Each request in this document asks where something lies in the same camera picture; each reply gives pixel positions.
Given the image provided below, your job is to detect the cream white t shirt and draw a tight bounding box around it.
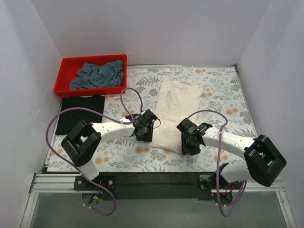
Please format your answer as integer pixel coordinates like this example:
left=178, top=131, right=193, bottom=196
left=149, top=80, right=203, bottom=154

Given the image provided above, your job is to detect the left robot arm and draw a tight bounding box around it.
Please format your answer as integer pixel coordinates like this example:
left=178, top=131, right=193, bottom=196
left=61, top=110, right=158, bottom=190

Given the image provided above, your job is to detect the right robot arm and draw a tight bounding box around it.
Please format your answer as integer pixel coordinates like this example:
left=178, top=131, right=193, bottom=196
left=177, top=118, right=287, bottom=189

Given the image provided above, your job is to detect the floral patterned table mat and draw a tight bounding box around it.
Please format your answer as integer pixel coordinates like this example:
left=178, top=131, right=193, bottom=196
left=47, top=66, right=266, bottom=173

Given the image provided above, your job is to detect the blue grey t shirt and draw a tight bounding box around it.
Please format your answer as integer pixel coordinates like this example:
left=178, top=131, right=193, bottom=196
left=69, top=60, right=124, bottom=90

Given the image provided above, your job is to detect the red plastic bin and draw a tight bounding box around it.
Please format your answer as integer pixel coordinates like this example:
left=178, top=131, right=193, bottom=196
left=54, top=54, right=127, bottom=98

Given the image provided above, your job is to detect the folded black t shirt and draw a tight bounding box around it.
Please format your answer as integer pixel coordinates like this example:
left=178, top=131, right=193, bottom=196
left=55, top=95, right=105, bottom=135

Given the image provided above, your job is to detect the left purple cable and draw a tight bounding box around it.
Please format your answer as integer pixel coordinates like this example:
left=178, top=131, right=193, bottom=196
left=45, top=87, right=144, bottom=216

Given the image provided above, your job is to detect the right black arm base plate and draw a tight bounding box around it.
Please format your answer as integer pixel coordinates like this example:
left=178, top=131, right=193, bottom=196
left=197, top=174, right=241, bottom=190

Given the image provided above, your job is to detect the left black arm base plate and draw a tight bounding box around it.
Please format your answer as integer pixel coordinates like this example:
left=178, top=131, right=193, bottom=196
left=73, top=175, right=116, bottom=190

